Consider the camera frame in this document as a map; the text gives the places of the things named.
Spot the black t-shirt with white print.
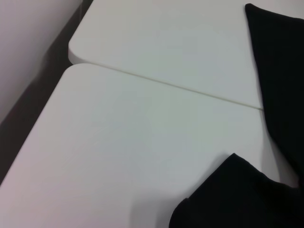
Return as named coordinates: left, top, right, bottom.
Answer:
left=169, top=3, right=304, bottom=228

